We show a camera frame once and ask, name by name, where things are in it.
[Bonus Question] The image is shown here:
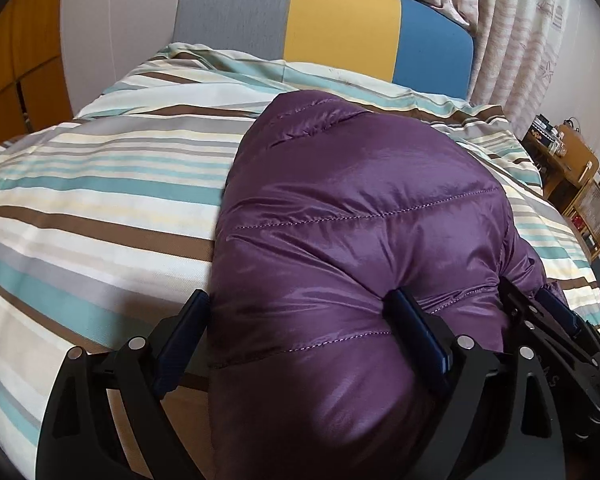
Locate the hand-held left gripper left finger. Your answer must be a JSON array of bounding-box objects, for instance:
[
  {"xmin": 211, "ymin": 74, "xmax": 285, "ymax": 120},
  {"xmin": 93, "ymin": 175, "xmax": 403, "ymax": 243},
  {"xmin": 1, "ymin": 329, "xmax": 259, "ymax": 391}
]
[{"xmin": 35, "ymin": 289, "xmax": 212, "ymax": 480}]

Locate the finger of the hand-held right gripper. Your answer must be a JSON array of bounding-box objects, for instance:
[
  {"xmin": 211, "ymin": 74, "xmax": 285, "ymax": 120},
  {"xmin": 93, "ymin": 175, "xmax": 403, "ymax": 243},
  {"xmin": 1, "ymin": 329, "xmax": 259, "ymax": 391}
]
[
  {"xmin": 536, "ymin": 287, "xmax": 600, "ymax": 361},
  {"xmin": 500, "ymin": 277, "xmax": 600, "ymax": 433}
]

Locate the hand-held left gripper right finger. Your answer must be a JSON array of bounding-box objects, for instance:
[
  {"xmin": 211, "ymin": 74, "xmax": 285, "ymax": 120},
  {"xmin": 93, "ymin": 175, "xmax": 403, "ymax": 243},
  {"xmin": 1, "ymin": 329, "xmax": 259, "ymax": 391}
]
[{"xmin": 387, "ymin": 289, "xmax": 566, "ymax": 480}]

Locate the purple puffer jacket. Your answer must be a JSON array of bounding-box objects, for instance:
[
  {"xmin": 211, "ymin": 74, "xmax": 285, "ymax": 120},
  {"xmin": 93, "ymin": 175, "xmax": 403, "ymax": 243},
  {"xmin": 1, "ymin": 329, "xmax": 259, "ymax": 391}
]
[{"xmin": 207, "ymin": 90, "xmax": 563, "ymax": 480}]

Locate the wooden shelf unit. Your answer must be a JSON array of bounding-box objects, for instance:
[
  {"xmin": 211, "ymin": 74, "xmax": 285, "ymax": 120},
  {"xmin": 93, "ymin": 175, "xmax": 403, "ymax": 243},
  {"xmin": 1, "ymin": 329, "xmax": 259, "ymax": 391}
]
[{"xmin": 522, "ymin": 117, "xmax": 600, "ymax": 261}]

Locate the striped duvet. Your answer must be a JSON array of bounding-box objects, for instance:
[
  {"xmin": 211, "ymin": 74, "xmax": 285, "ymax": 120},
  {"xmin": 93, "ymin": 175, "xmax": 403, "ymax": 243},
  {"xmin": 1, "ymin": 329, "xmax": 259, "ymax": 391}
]
[{"xmin": 0, "ymin": 42, "xmax": 600, "ymax": 480}]

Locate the dark patterned box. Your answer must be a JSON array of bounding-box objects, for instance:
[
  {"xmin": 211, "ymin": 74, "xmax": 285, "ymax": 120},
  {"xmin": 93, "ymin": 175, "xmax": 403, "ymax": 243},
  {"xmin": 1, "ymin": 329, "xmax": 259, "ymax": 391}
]
[{"xmin": 529, "ymin": 121, "xmax": 558, "ymax": 146}]

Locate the pink striped curtain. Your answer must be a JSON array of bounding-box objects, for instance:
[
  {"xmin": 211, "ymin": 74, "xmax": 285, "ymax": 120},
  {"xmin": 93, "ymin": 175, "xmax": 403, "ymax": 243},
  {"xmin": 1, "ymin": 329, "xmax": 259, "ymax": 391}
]
[{"xmin": 450, "ymin": 0, "xmax": 576, "ymax": 136}]

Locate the grey yellow blue headboard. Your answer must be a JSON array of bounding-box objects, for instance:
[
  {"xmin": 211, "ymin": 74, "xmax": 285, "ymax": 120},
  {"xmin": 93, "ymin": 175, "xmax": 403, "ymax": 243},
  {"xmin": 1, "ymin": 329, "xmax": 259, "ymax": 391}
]
[{"xmin": 172, "ymin": 0, "xmax": 476, "ymax": 101}]

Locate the orange wooden wardrobe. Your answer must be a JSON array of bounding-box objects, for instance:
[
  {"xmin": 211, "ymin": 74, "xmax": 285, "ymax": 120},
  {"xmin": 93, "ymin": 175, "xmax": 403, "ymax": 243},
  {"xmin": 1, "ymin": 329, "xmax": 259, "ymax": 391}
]
[{"xmin": 0, "ymin": 0, "xmax": 73, "ymax": 153}]

